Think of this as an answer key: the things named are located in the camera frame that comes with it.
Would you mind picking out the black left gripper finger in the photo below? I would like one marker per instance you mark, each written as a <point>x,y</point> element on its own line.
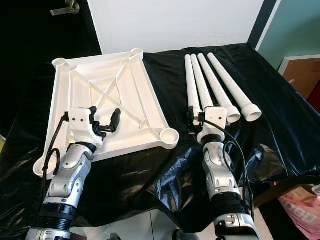
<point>115,120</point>
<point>93,109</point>

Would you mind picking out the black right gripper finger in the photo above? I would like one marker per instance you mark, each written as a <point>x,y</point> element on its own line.
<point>193,116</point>

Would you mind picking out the white plastic table top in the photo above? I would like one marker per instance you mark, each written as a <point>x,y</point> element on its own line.
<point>110,77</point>

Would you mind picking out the black plastic sheet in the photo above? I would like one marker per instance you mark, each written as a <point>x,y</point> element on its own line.
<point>155,170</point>

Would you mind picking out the black door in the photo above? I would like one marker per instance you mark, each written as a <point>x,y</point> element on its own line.
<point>30,60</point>

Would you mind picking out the white framed brown board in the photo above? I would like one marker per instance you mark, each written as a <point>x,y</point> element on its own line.
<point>302,75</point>

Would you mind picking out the pink plastic bag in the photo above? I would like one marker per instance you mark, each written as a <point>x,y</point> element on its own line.
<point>300,210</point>

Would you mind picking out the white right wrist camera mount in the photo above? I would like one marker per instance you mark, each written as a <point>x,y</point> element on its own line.
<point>215,117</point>

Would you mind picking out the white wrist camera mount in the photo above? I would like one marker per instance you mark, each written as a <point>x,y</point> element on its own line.
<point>215,117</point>
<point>80,122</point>

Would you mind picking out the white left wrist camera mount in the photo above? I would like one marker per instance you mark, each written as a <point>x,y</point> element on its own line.
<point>80,122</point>

